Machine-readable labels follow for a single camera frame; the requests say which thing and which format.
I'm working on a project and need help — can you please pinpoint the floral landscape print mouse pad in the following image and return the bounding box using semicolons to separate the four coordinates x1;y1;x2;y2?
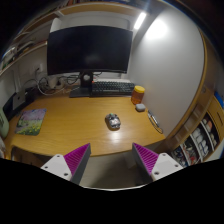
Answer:
14;108;48;137

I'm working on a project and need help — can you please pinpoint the white cable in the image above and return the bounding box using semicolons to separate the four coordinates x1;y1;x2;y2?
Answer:
34;77;69;97

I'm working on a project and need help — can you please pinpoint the dark pen with lanyard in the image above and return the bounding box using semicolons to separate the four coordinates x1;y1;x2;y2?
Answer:
147;109;165;135

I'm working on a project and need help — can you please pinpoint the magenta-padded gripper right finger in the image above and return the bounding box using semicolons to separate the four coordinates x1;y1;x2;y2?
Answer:
131;142;184;185

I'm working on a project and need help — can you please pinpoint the black box under computer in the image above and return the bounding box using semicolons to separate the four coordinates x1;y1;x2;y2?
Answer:
2;86;38;121

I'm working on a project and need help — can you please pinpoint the silver mini computer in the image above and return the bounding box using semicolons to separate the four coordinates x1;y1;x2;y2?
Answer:
12;90;27;111

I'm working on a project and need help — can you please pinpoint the orange jar with yellow lid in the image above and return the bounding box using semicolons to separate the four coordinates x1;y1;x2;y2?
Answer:
130;85;146;106

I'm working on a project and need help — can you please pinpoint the wooden wall shelf with items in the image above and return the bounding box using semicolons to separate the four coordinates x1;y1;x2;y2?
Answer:
0;6;68;77

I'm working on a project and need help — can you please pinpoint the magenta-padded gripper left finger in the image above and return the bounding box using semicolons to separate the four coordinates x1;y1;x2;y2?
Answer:
40;143;92;186

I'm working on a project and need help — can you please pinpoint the black cable bundle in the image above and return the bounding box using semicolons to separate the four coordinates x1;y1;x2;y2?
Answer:
38;73;82;89

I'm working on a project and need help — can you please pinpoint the black curved computer monitor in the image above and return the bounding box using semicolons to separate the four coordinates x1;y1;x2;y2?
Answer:
46;25;134;99

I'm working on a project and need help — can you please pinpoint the white wall outlet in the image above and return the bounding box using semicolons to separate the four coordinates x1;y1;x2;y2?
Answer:
33;64;44;76

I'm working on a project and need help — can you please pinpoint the white power strip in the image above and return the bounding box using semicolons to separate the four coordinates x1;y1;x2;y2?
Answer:
53;79;66;90

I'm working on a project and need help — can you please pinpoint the pale green chair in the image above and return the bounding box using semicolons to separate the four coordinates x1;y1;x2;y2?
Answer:
0;108;10;139

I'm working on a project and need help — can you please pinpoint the bright ceiling light bar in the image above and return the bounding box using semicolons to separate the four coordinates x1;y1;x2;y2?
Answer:
133;11;148;31

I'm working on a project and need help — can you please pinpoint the dark mechanical keyboard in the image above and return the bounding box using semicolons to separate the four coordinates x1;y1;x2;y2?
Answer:
91;80;136;97

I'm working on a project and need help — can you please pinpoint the transparent computer mouse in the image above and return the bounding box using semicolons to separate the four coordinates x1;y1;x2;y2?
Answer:
104;112;122;131

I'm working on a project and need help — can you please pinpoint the small grey earbud case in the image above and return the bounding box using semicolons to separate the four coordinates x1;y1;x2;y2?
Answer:
135;103;147;113

